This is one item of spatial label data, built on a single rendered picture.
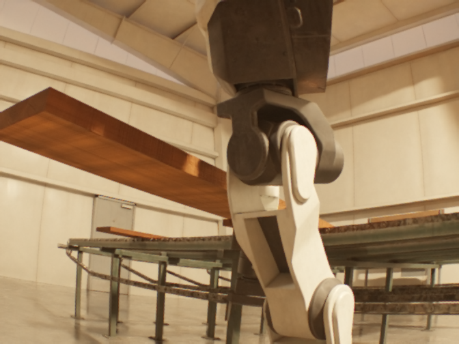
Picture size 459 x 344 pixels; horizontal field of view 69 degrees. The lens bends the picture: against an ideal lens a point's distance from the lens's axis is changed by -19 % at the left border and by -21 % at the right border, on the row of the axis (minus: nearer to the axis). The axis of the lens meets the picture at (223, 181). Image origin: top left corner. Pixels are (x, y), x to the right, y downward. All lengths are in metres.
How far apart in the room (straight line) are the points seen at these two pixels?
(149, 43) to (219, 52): 9.65
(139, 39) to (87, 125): 9.60
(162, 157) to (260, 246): 0.28
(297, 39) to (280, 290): 0.49
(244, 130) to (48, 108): 0.37
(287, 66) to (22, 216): 7.79
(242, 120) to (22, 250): 7.70
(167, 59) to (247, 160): 9.80
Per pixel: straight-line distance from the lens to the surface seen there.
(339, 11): 9.33
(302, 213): 0.74
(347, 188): 8.99
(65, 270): 8.55
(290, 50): 0.76
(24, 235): 8.30
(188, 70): 10.75
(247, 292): 1.02
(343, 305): 0.84
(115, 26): 10.17
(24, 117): 0.75
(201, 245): 2.07
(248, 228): 0.81
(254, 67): 0.76
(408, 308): 1.37
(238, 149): 0.77
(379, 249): 2.10
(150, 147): 0.87
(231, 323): 2.04
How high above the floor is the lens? 0.64
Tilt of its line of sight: 13 degrees up
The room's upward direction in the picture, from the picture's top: 4 degrees clockwise
